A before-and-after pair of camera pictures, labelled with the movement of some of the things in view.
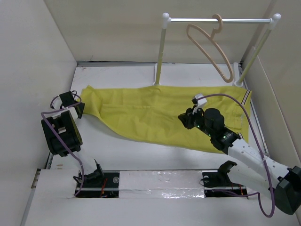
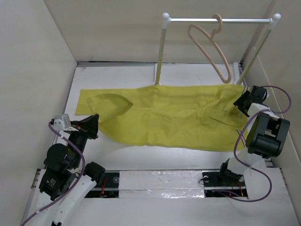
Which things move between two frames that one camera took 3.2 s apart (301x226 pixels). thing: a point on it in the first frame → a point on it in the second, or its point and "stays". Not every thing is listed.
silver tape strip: x=161 y=184 stays
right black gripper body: x=196 y=120 → x=240 y=101
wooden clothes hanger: x=211 y=37 stays
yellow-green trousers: x=152 y=112 stays
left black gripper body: x=81 y=106 → x=81 y=137
